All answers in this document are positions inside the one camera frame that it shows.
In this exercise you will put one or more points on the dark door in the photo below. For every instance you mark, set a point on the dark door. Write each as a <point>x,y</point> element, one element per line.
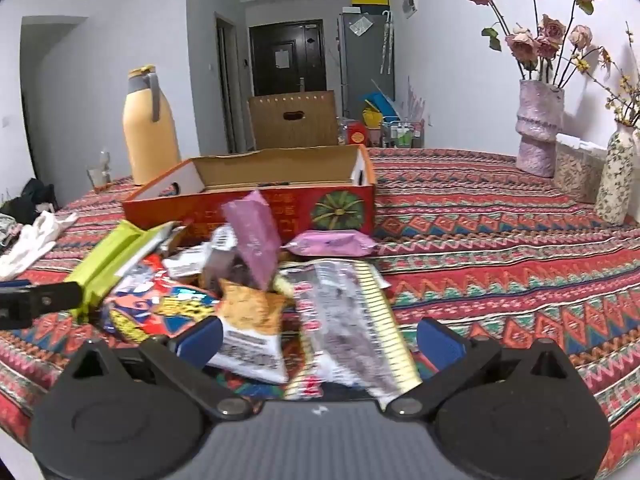
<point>300,60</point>

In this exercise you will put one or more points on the yellow bag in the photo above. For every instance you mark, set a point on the yellow bag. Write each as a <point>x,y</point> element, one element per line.
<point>372,122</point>

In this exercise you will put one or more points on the orange cracker packet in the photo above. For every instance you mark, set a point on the orange cracker packet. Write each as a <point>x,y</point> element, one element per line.
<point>245,320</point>

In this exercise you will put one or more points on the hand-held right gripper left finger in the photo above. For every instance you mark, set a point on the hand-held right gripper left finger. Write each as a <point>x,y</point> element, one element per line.
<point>200,340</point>

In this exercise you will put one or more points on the clear nut container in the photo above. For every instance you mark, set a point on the clear nut container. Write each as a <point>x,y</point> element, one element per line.
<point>575,175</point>

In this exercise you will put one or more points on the red cardboard box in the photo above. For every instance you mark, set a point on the red cardboard box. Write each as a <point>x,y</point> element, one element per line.
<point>310,197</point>

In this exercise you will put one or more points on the dried yellow flower branch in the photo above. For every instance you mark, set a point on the dried yellow flower branch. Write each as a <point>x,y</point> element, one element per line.
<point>625,105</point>

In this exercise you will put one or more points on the dried lavender bunch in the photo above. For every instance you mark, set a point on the dried lavender bunch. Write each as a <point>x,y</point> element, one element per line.
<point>415,100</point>

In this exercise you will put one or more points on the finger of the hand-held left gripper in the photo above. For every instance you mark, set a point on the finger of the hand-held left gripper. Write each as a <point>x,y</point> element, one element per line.
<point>45,300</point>

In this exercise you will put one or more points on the pink snack packet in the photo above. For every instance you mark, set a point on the pink snack packet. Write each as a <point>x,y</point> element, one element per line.
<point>330,242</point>
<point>255,240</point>

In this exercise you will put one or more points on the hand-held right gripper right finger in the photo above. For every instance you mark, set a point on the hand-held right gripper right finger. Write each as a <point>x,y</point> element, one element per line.
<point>440,342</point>

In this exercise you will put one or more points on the red and blue chip bag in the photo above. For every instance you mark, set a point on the red and blue chip bag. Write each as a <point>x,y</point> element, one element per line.
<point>150,305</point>

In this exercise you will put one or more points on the floral white vase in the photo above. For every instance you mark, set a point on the floral white vase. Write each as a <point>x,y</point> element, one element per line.
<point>617,180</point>

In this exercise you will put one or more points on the red tin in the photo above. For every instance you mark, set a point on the red tin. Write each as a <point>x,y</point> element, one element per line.
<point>357,134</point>

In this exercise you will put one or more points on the dried pink roses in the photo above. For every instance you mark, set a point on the dried pink roses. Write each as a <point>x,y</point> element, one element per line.
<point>522,42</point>

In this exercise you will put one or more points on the white cloth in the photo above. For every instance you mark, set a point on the white cloth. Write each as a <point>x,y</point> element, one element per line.
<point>35,240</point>

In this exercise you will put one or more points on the black bag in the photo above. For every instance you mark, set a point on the black bag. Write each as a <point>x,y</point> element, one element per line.
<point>30,197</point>

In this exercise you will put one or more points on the yellow thermos jug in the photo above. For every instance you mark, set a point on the yellow thermos jug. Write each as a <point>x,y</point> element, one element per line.
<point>150,140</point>

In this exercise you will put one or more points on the white snack packet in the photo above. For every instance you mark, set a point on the white snack packet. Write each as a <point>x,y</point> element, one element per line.
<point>185,262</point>
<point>220,250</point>

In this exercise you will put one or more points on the pink textured vase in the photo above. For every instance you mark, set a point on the pink textured vase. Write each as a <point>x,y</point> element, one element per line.
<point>537,130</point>

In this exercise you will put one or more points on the hanging umbrella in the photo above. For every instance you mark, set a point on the hanging umbrella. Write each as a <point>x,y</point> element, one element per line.
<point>386,42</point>

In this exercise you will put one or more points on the blue dustpan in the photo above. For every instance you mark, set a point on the blue dustpan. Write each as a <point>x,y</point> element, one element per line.
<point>382,102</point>

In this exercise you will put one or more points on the green snack packet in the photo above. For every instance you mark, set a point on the green snack packet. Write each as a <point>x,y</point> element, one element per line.
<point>105,265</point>

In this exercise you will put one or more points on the glass cup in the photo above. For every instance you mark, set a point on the glass cup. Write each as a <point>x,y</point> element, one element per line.
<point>100,177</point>

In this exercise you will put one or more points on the plastic pouch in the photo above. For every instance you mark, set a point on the plastic pouch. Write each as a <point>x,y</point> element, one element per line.
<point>360,26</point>

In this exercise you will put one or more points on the long purple striped packet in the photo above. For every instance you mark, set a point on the long purple striped packet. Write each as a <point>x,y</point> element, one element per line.
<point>340,330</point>

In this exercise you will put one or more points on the grey refrigerator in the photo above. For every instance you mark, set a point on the grey refrigerator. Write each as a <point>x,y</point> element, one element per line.
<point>360,70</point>

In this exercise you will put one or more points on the yellow and black box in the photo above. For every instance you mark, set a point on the yellow and black box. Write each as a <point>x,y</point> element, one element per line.
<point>370,2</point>

